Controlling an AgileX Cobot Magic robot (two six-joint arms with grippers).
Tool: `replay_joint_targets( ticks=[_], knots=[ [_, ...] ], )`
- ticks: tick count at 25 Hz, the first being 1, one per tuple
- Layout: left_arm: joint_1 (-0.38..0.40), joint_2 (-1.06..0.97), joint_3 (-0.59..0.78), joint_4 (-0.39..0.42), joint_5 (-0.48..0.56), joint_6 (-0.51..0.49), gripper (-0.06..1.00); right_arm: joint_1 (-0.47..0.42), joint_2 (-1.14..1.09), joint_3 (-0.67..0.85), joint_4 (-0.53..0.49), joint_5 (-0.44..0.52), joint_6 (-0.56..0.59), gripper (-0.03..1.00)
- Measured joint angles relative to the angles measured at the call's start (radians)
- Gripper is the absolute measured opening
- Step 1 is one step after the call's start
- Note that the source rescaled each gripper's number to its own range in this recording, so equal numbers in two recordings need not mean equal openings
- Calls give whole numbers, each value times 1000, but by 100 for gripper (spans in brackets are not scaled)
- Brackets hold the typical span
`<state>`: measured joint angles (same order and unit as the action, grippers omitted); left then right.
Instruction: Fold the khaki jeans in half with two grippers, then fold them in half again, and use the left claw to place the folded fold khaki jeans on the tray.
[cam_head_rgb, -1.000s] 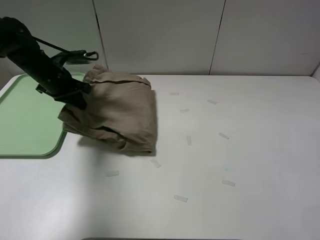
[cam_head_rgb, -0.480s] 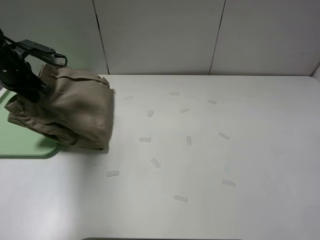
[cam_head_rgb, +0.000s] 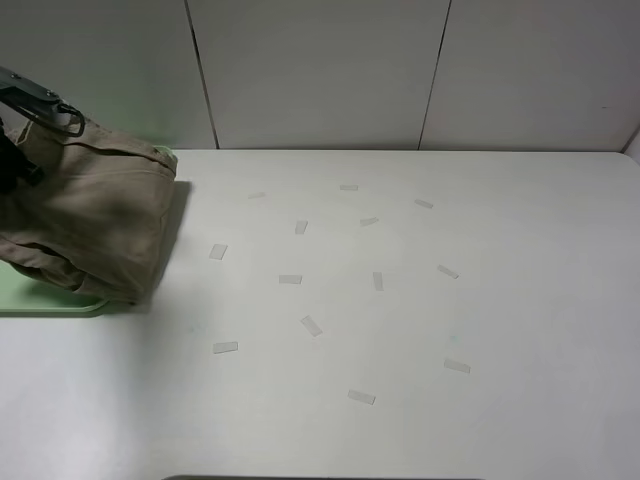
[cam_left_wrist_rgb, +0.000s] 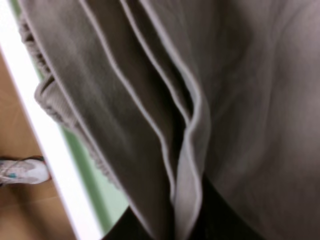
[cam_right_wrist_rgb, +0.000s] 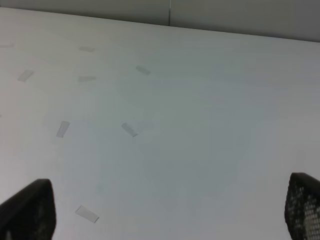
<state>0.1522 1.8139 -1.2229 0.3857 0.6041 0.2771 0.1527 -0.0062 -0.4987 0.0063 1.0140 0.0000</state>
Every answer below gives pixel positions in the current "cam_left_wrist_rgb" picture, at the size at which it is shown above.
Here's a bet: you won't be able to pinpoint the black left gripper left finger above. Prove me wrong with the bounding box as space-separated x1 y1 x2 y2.
102 207 152 240

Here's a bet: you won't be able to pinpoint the khaki shorts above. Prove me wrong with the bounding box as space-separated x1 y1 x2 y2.
19 0 320 240

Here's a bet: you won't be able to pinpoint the white sneaker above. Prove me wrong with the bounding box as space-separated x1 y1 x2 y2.
0 155 51 187

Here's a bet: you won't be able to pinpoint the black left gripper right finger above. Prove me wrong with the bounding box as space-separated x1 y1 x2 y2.
192 176 263 240

